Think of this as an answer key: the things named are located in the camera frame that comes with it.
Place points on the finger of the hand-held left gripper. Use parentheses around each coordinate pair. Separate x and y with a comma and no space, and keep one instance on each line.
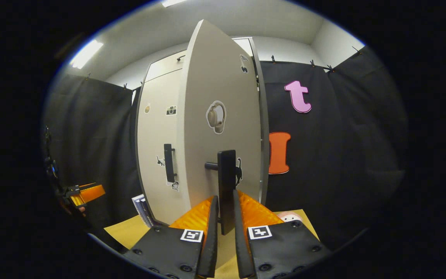
(91,192)

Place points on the small ceiling light panel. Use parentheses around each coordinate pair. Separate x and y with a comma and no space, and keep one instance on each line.
(86,54)

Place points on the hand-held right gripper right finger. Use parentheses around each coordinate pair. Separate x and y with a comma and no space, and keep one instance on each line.
(240,244)

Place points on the black backdrop cloth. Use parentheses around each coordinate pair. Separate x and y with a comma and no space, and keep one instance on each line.
(343,135)

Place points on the beige double-door shoe cabinet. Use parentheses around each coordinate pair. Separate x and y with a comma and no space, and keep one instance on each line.
(263,135)

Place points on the large ceiling light panel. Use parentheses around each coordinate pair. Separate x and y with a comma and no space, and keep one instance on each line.
(173,2)

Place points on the pink plush toy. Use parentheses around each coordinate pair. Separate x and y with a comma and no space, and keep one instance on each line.
(289,217)

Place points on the row of black cloth clips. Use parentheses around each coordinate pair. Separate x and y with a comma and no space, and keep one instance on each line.
(273,59)

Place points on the beige cabinet door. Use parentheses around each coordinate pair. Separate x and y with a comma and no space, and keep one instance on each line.
(223,77)
(155,128)

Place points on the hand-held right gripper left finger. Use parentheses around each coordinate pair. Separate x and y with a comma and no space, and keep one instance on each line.
(212,240)

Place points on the white and blue books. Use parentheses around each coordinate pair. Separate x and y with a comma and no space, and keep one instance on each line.
(143,211)

